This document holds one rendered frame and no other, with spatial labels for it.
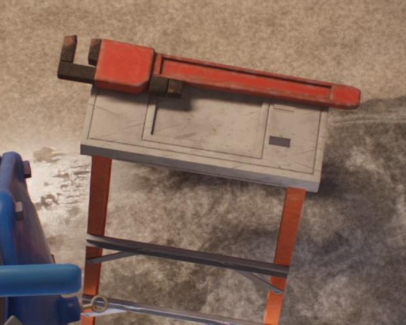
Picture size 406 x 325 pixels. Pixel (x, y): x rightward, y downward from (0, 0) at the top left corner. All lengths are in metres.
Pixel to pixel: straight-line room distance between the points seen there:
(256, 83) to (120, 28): 1.37
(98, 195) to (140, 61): 0.28
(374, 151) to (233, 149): 1.32
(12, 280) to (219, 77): 1.01
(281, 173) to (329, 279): 1.21
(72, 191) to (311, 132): 1.29
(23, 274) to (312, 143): 1.02
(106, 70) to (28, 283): 0.98
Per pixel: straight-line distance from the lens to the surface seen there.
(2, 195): 1.54
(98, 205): 1.68
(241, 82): 1.49
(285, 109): 1.82
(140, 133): 1.48
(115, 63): 1.48
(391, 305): 2.67
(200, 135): 1.48
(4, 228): 1.52
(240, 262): 1.78
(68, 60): 1.49
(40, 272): 0.51
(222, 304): 2.61
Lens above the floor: 2.58
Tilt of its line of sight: 73 degrees down
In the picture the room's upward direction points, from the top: 6 degrees clockwise
